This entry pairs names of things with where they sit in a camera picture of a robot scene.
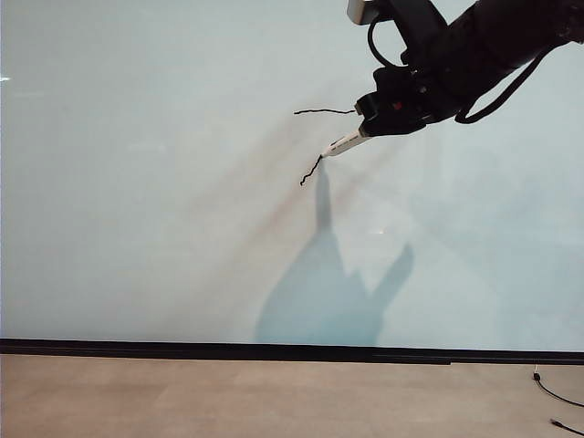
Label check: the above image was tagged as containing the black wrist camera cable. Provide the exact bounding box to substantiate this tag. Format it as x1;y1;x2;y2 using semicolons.
366;16;410;68

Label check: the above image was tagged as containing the thin black cable end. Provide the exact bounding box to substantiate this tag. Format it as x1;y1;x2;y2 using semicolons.
549;417;584;437

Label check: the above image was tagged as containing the white marker pen black tip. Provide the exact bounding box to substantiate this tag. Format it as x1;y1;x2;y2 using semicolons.
319;128;369;159

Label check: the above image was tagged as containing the white glossy whiteboard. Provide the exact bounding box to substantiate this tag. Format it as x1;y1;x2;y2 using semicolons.
0;0;584;353

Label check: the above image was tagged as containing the black whiteboard pen tray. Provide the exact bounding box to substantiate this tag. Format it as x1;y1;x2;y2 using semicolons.
0;349;453;367

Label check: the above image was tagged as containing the black cable with plug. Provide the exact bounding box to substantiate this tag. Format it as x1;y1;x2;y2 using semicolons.
531;364;584;409

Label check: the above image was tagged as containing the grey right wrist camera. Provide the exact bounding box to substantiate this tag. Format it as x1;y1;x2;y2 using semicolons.
346;0;381;26

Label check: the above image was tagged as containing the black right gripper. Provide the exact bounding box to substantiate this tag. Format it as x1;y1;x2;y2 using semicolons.
354;65;460;137

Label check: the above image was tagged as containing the black whiteboard frame rail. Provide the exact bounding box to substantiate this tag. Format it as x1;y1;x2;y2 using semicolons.
0;338;584;366

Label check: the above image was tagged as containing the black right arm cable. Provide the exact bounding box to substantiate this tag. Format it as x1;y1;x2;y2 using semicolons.
454;47;547;125

